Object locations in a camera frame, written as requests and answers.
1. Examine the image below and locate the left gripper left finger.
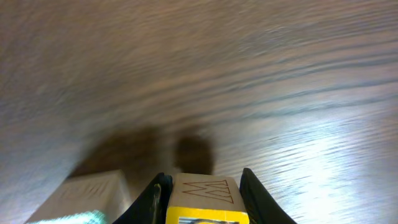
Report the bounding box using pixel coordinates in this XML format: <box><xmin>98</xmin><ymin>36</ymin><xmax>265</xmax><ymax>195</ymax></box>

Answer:
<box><xmin>113</xmin><ymin>172</ymin><xmax>173</xmax><ymax>224</ymax></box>

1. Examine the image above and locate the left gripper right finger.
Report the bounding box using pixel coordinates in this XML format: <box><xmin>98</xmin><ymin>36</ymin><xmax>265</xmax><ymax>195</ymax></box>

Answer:
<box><xmin>239</xmin><ymin>168</ymin><xmax>296</xmax><ymax>224</ymax></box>

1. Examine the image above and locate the yellow S block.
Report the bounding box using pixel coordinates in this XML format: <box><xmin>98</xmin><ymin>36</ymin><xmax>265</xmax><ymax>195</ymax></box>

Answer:
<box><xmin>165</xmin><ymin>173</ymin><xmax>249</xmax><ymax>224</ymax></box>

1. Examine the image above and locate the green R block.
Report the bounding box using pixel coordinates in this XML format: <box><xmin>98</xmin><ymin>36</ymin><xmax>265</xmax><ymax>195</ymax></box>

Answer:
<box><xmin>27</xmin><ymin>170</ymin><xmax>132</xmax><ymax>223</ymax></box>

